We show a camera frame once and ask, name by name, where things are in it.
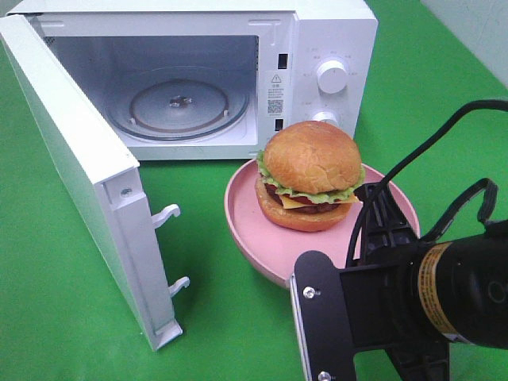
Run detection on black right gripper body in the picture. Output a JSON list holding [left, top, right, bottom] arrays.
[[290, 251, 421, 380]]

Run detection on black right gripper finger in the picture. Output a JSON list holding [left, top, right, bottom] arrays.
[[384, 339, 450, 381], [345, 187, 418, 267]]

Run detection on pink round plate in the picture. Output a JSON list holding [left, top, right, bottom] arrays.
[[223, 158, 421, 291]]

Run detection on burger with lettuce and cheese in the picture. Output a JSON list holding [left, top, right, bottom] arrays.
[[255, 121, 365, 232]]

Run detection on white microwave door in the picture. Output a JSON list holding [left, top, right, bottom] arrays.
[[1, 15, 190, 350]]

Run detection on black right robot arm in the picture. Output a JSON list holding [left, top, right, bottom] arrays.
[[291, 179, 507, 380]]

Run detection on lower white timer knob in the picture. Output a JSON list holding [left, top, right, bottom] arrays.
[[312, 111, 340, 127]]

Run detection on upper white power knob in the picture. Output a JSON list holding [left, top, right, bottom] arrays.
[[316, 59, 348, 94]]

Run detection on glass microwave turntable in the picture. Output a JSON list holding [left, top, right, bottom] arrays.
[[106, 66, 256, 141]]

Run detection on white microwave oven body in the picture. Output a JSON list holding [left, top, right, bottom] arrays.
[[5, 1, 378, 160]]

